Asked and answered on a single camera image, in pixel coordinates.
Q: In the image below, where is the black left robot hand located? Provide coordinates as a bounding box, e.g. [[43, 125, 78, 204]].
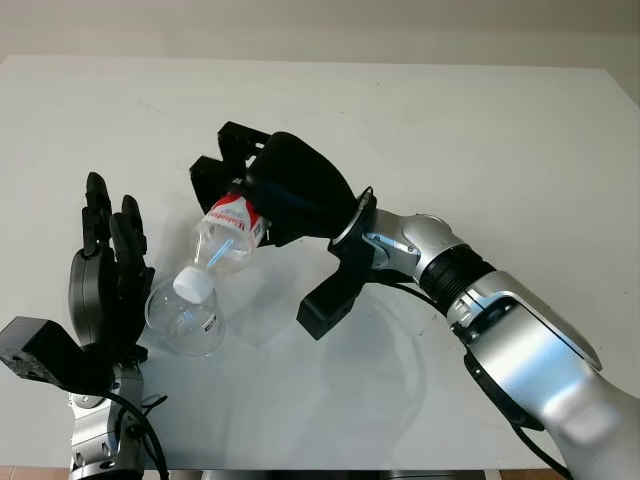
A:
[[67, 171, 156, 374]]

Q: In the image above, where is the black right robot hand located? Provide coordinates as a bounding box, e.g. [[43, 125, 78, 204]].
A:
[[188, 120, 377, 251]]

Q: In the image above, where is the clear plastic water bottle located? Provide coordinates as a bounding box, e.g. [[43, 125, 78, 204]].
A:
[[172, 192, 272, 304]]

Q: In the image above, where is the clear glass cup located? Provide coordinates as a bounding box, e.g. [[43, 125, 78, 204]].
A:
[[144, 276, 227, 359]]

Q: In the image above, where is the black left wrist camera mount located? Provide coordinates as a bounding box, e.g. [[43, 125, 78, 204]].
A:
[[0, 315, 120, 394]]

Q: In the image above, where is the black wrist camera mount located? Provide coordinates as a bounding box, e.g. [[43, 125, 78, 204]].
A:
[[0, 315, 120, 394], [296, 185, 382, 343]]

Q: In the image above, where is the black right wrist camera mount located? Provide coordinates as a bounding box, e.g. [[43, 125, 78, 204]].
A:
[[296, 185, 382, 343]]

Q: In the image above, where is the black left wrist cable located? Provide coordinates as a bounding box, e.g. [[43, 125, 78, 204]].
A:
[[99, 389, 171, 474]]

